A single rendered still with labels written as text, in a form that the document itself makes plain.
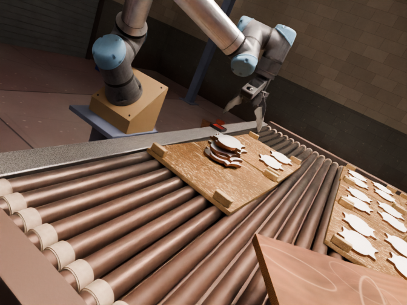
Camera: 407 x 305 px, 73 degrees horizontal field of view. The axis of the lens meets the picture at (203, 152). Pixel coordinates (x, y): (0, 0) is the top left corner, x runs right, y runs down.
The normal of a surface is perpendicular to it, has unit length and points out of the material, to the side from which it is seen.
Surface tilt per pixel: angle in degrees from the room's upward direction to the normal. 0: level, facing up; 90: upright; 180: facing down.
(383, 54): 90
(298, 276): 0
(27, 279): 0
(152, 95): 42
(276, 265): 0
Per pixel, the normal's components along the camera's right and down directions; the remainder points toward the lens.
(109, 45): -0.06, -0.42
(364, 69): -0.49, 0.14
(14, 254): 0.39, -0.85
